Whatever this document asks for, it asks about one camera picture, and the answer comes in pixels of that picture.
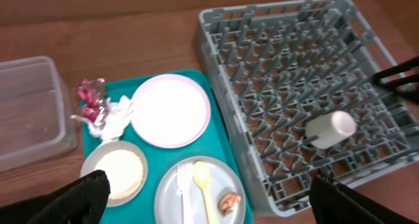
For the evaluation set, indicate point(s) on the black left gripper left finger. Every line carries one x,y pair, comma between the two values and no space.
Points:
82,201

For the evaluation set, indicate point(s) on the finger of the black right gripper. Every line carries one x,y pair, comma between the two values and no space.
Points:
404,67
406,87

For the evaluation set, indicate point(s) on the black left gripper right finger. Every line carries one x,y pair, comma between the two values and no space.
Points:
335,203

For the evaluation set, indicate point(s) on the white paper cup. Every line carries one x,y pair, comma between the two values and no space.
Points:
330,129

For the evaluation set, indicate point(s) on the grey plate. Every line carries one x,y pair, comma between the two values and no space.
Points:
168,205

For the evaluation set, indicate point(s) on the white plastic fork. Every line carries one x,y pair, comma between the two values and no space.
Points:
184,182

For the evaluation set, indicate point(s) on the yellow plastic spoon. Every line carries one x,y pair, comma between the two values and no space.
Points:
202,178

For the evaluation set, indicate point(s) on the pink rimmed white plate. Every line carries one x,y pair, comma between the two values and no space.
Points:
170,111

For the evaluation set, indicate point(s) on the grey dishwasher rack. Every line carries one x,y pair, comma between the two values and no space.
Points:
274,67

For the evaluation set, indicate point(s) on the grey bowl with rice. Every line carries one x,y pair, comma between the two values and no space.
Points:
125,166

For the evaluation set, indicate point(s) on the crumpled white napkin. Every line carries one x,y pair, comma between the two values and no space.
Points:
111,121

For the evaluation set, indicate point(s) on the clear plastic bin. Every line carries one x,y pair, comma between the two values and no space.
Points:
35,112

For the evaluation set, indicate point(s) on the brown food scrap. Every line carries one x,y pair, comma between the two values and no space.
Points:
228,203

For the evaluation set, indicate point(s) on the red foil wrapper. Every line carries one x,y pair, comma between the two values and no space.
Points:
92,93

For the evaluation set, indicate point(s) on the teal plastic tray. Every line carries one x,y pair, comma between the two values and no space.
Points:
213,143

